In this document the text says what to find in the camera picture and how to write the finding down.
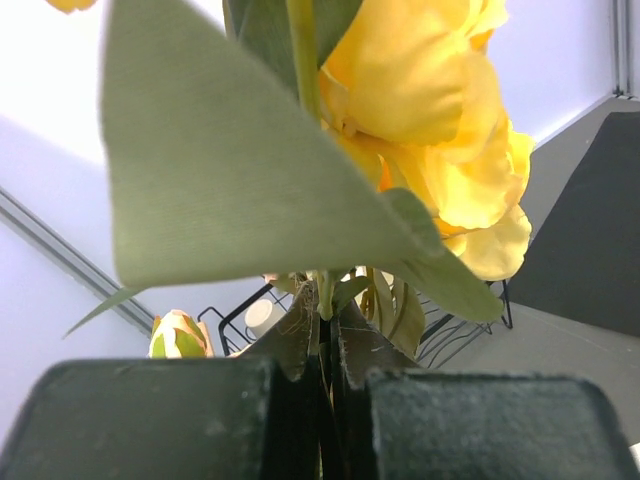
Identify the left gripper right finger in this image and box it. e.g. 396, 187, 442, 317
329, 299, 640, 480

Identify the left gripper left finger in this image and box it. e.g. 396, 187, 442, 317
0, 282, 321, 480

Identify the pink peony stem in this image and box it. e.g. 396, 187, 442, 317
148, 309, 214, 358

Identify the black wrapping paper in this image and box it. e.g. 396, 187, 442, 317
509, 112, 639, 336

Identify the yellow rose bunch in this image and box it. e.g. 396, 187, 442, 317
44, 0, 536, 341

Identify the beige paper cup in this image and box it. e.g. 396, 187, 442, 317
244, 299, 285, 339

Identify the black wire dish rack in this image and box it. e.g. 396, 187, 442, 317
197, 277, 515, 369

